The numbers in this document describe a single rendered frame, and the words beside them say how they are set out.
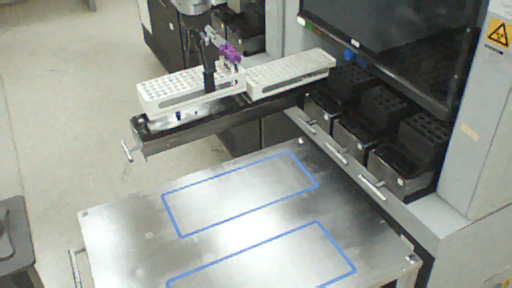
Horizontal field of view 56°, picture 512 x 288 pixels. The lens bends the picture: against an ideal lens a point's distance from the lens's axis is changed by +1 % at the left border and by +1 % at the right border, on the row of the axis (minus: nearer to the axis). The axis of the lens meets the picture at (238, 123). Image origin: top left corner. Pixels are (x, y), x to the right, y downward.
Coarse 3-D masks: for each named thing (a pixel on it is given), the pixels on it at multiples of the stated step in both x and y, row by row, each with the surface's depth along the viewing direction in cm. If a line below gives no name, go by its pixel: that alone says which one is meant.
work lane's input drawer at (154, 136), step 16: (336, 64) 156; (320, 80) 149; (224, 96) 147; (240, 96) 146; (272, 96) 143; (288, 96) 145; (192, 112) 141; (208, 112) 140; (224, 112) 138; (240, 112) 140; (256, 112) 143; (272, 112) 146; (144, 128) 133; (160, 128) 135; (176, 128) 133; (192, 128) 135; (208, 128) 137; (224, 128) 140; (144, 144) 130; (160, 144) 132; (176, 144) 135; (128, 160) 133
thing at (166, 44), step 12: (156, 0) 268; (168, 0) 247; (156, 12) 276; (168, 12) 253; (156, 24) 285; (168, 24) 261; (180, 24) 244; (144, 36) 326; (156, 36) 295; (168, 36) 269; (180, 36) 248; (156, 48) 305; (168, 48) 277; (180, 48) 254; (168, 60) 286; (180, 60) 261; (168, 72) 296
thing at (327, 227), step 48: (288, 144) 124; (144, 192) 113; (192, 192) 112; (240, 192) 111; (288, 192) 110; (336, 192) 110; (96, 240) 102; (144, 240) 101; (192, 240) 101; (240, 240) 100; (288, 240) 99; (336, 240) 99; (384, 240) 98
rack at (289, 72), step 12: (276, 60) 151; (288, 60) 150; (300, 60) 150; (312, 60) 149; (324, 60) 149; (252, 72) 146; (264, 72) 145; (276, 72) 145; (288, 72) 145; (300, 72) 144; (312, 72) 152; (324, 72) 154; (252, 84) 140; (264, 84) 140; (276, 84) 150; (288, 84) 150; (300, 84) 147; (252, 96) 142; (264, 96) 143
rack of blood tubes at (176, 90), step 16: (160, 80) 134; (176, 80) 134; (192, 80) 133; (224, 80) 133; (240, 80) 135; (144, 96) 127; (160, 96) 127; (176, 96) 128; (192, 96) 136; (208, 96) 133; (160, 112) 129
